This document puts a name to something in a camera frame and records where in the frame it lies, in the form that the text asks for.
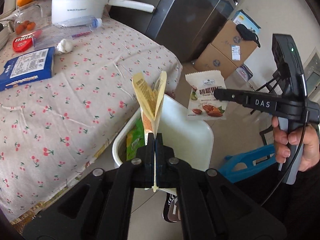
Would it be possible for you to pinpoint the white trash bin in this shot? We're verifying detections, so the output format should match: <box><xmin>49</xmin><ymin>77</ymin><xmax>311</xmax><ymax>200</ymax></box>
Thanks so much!
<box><xmin>111</xmin><ymin>94</ymin><xmax>215</xmax><ymax>196</ymax></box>

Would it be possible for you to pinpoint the grey refrigerator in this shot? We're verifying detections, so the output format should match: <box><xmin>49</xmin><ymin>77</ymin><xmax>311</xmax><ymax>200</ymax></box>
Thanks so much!
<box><xmin>110</xmin><ymin>0</ymin><xmax>238</xmax><ymax>62</ymax></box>

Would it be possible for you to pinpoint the beige bread wrapper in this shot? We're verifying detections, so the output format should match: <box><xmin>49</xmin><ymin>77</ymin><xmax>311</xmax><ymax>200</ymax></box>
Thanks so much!
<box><xmin>132</xmin><ymin>70</ymin><xmax>168</xmax><ymax>193</ymax></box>

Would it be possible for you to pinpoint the person right hand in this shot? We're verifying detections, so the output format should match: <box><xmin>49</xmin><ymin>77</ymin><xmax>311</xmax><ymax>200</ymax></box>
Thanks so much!
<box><xmin>272</xmin><ymin>116</ymin><xmax>319</xmax><ymax>172</ymax></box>

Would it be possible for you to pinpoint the white electric cooking pot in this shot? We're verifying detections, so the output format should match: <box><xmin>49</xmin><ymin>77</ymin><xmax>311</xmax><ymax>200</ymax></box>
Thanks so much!
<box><xmin>51</xmin><ymin>0</ymin><xmax>156</xmax><ymax>24</ymax></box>

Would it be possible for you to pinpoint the blue carton box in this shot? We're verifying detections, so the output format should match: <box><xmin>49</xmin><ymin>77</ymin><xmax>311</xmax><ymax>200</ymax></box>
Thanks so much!
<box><xmin>0</xmin><ymin>47</ymin><xmax>55</xmax><ymax>91</ymax></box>

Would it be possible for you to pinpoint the white nut snack packet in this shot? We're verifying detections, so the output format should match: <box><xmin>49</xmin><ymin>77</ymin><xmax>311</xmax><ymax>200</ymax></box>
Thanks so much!
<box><xmin>185</xmin><ymin>70</ymin><xmax>228</xmax><ymax>121</ymax></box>

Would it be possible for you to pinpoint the clear plastic water bottle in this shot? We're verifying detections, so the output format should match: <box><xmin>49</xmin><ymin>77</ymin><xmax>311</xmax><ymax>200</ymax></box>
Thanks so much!
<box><xmin>32</xmin><ymin>16</ymin><xmax>103</xmax><ymax>49</ymax></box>

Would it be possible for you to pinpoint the red round noodle lid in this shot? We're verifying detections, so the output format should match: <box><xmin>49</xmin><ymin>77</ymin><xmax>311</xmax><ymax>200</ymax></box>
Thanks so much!
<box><xmin>12</xmin><ymin>30</ymin><xmax>42</xmax><ymax>53</ymax></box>

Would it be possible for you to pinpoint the striped slipper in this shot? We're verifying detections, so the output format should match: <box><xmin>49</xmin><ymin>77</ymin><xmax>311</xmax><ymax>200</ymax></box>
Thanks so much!
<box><xmin>163</xmin><ymin>193</ymin><xmax>181</xmax><ymax>223</ymax></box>

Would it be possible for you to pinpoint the lower cardboard box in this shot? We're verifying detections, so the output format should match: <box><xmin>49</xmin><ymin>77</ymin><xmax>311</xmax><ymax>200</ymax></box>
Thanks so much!
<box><xmin>194</xmin><ymin>44</ymin><xmax>237</xmax><ymax>79</ymax></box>

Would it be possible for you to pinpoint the cherry pattern tablecloth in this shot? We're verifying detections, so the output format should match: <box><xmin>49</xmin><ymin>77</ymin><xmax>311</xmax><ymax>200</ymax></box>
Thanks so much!
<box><xmin>0</xmin><ymin>0</ymin><xmax>183</xmax><ymax>222</ymax></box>

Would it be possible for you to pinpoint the blue plastic stool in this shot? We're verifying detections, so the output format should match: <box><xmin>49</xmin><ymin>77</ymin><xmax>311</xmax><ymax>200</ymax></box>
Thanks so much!
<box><xmin>219</xmin><ymin>144</ymin><xmax>276</xmax><ymax>183</ymax></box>

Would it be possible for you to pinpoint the white tissue ball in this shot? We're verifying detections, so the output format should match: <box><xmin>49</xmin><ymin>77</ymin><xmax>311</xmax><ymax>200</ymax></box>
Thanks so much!
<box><xmin>55</xmin><ymin>39</ymin><xmax>73</xmax><ymax>55</ymax></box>

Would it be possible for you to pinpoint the green snack bag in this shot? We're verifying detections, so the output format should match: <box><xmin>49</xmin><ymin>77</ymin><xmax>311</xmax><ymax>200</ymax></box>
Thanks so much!
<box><xmin>126</xmin><ymin>119</ymin><xmax>145</xmax><ymax>161</ymax></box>

